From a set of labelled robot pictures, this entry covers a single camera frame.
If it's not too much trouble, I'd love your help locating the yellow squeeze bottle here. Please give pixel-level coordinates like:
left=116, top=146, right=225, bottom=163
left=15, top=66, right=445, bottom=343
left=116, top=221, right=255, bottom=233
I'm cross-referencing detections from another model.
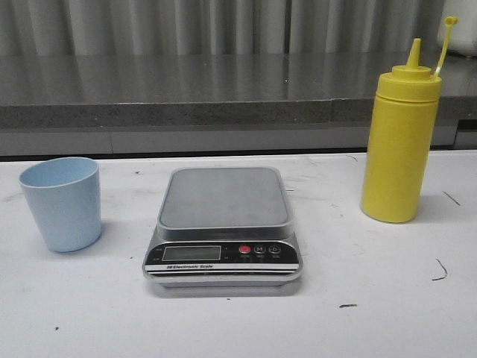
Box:
left=361, top=16, right=458, bottom=223

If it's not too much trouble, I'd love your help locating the white object on counter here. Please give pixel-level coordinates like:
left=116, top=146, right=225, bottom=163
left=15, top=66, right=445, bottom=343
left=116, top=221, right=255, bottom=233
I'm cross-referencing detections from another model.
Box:
left=436, top=0, right=477, bottom=57

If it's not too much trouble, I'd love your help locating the light blue plastic cup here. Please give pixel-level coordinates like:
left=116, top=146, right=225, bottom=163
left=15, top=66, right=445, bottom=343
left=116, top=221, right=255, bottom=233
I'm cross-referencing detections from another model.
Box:
left=19, top=157, right=101, bottom=253

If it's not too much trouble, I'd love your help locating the silver electronic kitchen scale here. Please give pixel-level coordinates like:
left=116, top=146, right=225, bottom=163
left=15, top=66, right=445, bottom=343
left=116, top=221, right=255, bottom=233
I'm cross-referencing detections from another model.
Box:
left=142, top=166, right=303, bottom=295

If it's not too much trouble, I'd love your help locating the grey stone counter ledge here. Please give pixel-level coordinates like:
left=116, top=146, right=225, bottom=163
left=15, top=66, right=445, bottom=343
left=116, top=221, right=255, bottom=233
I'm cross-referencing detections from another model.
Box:
left=0, top=51, right=477, bottom=156

